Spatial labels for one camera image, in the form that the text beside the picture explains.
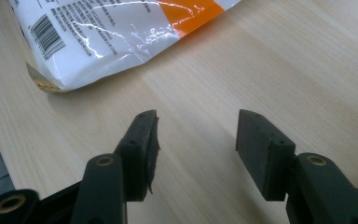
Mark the white and orange plastic packet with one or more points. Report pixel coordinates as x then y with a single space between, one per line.
105 34

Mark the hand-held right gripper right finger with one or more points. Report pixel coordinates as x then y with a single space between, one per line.
262 155

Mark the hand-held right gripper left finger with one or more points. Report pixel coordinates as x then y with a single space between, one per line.
136 155

